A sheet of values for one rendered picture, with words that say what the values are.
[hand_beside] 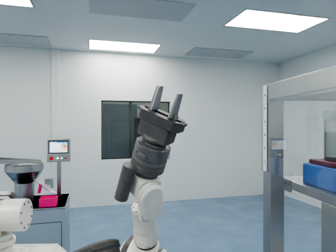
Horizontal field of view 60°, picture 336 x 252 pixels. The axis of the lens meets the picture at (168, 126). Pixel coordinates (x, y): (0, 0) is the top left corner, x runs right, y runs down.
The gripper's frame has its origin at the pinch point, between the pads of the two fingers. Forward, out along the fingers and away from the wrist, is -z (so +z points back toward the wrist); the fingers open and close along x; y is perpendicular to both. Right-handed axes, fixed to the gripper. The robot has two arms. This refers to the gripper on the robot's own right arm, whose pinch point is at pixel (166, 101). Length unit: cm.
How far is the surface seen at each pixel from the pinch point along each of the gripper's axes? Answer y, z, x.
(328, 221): 37, 24, -46
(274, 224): 53, 42, -33
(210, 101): 514, 93, 161
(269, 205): 53, 36, -29
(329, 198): 38, 17, -44
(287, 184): 55, 25, -32
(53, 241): 110, 194, 127
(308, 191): 46, 21, -38
